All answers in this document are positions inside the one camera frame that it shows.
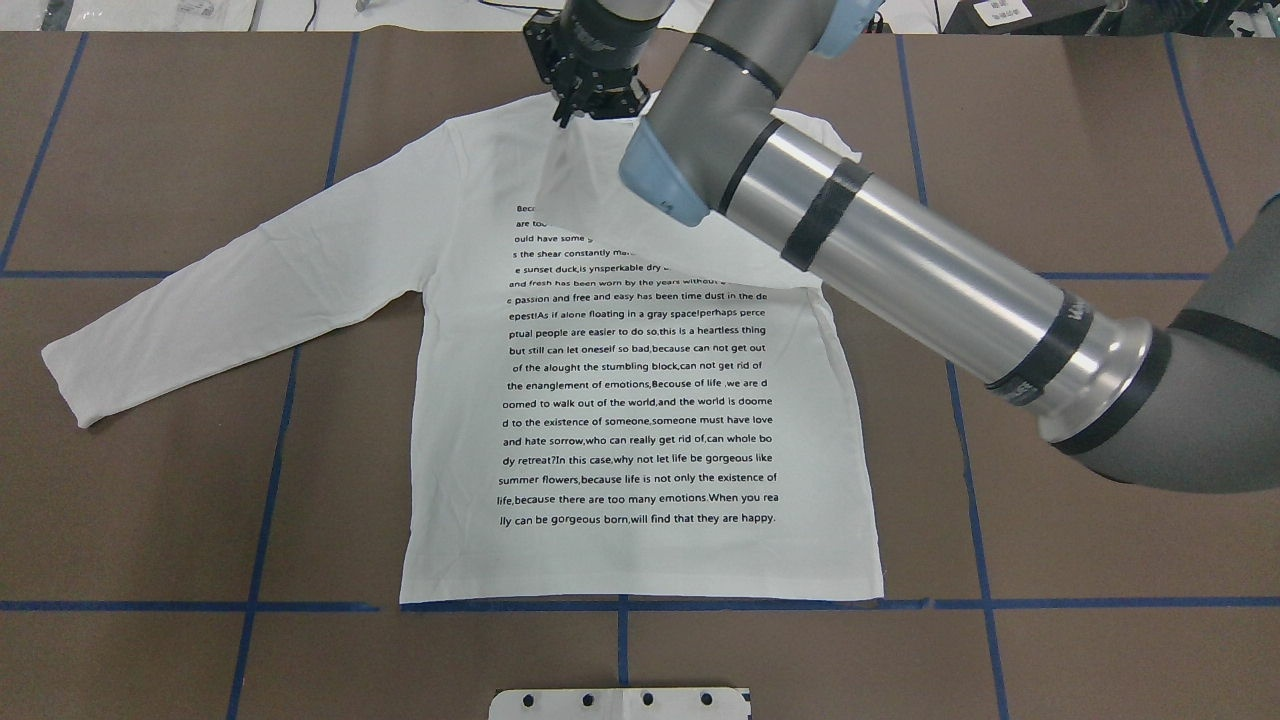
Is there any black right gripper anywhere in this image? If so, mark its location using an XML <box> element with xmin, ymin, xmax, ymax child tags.
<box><xmin>524</xmin><ymin>10</ymin><xmax>652</xmax><ymax>127</ymax></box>

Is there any white long-sleeve printed shirt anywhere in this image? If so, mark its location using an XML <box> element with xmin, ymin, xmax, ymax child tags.
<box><xmin>41</xmin><ymin>95</ymin><xmax>884</xmax><ymax>603</ymax></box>

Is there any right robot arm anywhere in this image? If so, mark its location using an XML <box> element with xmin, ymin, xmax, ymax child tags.
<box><xmin>526</xmin><ymin>1</ymin><xmax>1279</xmax><ymax>493</ymax></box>

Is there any white camera mast with base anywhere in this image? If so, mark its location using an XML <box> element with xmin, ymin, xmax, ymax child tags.
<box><xmin>488</xmin><ymin>687</ymin><xmax>753</xmax><ymax>719</ymax></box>

